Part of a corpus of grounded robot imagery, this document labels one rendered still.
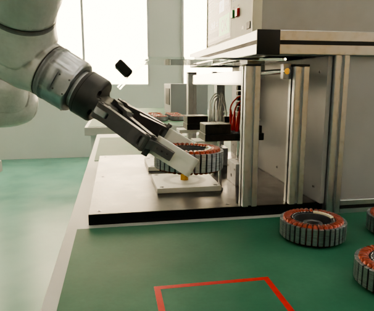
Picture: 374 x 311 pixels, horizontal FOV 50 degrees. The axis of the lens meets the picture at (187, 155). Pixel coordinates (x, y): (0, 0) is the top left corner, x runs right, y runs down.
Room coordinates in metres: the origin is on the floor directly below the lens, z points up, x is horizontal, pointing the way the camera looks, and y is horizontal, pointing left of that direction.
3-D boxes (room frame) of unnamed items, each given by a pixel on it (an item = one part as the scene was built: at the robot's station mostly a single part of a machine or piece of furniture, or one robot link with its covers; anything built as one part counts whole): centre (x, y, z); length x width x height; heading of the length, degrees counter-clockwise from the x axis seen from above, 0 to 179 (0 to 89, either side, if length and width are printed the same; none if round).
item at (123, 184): (1.09, 0.01, 0.76); 0.64 x 0.47 x 0.02; 10
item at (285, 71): (1.12, -0.15, 1.04); 0.62 x 0.02 x 0.03; 10
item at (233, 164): (1.00, -0.14, 0.80); 0.08 x 0.05 x 0.06; 10
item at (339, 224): (0.68, -0.22, 0.77); 0.11 x 0.11 x 0.04
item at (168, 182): (0.97, 0.01, 0.78); 0.15 x 0.15 x 0.01; 10
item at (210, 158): (0.64, 0.00, 0.90); 0.11 x 0.11 x 0.04
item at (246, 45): (1.15, -0.29, 1.09); 0.68 x 0.44 x 0.05; 10
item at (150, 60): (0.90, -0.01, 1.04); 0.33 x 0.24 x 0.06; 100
